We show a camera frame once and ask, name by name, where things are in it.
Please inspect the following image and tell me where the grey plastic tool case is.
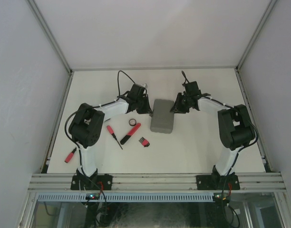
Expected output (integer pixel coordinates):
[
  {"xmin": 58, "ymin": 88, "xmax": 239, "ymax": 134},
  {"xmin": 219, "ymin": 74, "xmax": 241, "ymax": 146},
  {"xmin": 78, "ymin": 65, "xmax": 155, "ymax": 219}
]
[{"xmin": 150, "ymin": 99, "xmax": 174, "ymax": 134}]

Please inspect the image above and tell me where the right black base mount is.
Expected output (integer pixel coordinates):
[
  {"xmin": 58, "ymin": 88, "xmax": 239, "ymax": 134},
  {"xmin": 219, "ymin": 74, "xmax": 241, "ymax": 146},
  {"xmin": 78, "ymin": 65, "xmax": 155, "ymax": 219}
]
[{"xmin": 196, "ymin": 174, "xmax": 241, "ymax": 190}]

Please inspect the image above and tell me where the short red black screwdriver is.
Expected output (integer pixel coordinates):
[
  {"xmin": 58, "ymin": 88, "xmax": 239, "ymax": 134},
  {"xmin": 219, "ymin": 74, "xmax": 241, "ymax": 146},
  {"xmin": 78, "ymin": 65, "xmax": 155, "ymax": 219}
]
[{"xmin": 107, "ymin": 125, "xmax": 123, "ymax": 149}]

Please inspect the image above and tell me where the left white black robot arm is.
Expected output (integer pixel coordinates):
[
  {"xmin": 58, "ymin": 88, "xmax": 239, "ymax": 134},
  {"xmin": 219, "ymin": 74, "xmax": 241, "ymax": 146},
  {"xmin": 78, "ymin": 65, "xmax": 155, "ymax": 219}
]
[{"xmin": 65, "ymin": 84, "xmax": 152, "ymax": 190}]

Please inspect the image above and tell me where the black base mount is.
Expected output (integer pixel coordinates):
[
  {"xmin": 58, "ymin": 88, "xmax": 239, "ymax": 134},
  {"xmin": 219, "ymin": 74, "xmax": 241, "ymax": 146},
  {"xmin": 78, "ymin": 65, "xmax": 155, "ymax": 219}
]
[
  {"xmin": 70, "ymin": 174, "xmax": 113, "ymax": 190},
  {"xmin": 196, "ymin": 174, "xmax": 241, "ymax": 190}
]

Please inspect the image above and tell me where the aluminium front rail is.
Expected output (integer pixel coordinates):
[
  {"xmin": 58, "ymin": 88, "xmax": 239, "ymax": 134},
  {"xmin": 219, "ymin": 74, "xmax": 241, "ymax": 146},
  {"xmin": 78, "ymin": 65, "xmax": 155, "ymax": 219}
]
[{"xmin": 28, "ymin": 173, "xmax": 286, "ymax": 192}]

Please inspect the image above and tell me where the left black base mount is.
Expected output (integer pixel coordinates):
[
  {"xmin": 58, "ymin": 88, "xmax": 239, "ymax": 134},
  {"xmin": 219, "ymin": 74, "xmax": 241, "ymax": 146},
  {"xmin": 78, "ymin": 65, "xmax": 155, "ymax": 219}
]
[{"xmin": 70, "ymin": 174, "xmax": 113, "ymax": 190}]

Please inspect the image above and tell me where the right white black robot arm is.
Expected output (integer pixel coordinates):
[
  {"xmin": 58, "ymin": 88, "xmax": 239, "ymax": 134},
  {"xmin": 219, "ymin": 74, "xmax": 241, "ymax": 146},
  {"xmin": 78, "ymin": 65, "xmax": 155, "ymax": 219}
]
[{"xmin": 170, "ymin": 80, "xmax": 259, "ymax": 190}]

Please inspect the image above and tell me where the red hex key set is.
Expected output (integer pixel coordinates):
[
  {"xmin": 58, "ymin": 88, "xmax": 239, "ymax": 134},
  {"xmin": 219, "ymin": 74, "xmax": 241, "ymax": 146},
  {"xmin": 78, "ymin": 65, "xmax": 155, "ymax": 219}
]
[{"xmin": 138, "ymin": 137, "xmax": 150, "ymax": 147}]

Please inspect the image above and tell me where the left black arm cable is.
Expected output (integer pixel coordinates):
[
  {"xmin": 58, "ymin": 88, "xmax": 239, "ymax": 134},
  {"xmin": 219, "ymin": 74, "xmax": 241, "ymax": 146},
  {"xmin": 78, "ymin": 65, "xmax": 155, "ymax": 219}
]
[{"xmin": 64, "ymin": 70, "xmax": 136, "ymax": 171}]

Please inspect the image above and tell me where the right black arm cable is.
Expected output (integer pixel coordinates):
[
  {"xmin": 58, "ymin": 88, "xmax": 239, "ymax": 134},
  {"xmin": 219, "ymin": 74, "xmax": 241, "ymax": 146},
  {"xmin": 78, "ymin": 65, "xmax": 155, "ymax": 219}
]
[{"xmin": 181, "ymin": 70, "xmax": 258, "ymax": 202}]

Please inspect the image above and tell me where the red black utility knife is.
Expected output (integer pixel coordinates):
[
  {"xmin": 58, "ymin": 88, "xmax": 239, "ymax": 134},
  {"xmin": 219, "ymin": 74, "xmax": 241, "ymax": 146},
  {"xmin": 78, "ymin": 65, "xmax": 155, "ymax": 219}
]
[{"xmin": 120, "ymin": 123, "xmax": 141, "ymax": 145}]

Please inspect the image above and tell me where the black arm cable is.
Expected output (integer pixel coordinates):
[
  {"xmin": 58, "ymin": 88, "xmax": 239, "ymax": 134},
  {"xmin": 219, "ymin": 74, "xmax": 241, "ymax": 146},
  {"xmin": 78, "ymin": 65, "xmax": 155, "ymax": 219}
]
[
  {"xmin": 181, "ymin": 70, "xmax": 258, "ymax": 202},
  {"xmin": 64, "ymin": 70, "xmax": 136, "ymax": 171}
]

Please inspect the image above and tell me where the long red black screwdriver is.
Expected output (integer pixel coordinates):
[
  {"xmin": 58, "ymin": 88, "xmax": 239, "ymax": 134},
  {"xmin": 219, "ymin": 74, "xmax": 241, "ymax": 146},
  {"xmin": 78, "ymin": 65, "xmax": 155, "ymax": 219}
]
[{"xmin": 64, "ymin": 147, "xmax": 77, "ymax": 163}]

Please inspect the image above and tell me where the blue slotted cable duct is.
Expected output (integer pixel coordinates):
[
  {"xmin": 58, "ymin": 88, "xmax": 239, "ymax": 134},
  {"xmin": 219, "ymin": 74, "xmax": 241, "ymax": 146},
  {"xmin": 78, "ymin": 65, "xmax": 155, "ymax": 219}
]
[{"xmin": 37, "ymin": 192, "xmax": 214, "ymax": 203}]

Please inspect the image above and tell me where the black tape roll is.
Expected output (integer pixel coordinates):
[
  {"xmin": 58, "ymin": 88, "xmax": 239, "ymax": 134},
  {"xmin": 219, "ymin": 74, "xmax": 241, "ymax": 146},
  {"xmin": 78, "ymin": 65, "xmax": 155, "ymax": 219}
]
[{"xmin": 129, "ymin": 118, "xmax": 137, "ymax": 126}]

